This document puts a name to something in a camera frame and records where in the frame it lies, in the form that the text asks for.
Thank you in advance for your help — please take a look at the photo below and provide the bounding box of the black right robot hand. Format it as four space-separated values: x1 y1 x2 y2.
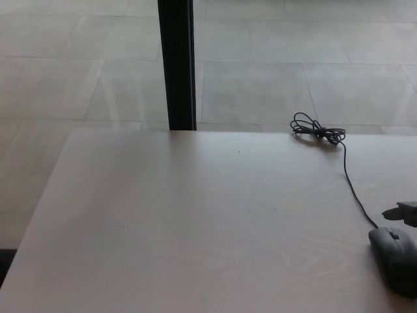
381 201 417 229

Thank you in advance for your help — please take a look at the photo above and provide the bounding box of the black computer mouse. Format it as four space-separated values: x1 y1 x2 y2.
368 226 417 299

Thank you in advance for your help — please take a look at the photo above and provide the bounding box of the black mouse cable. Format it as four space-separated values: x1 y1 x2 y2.
289 112 380 230

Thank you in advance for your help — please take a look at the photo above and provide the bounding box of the black vertical frame post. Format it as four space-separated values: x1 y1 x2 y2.
157 0 198 132

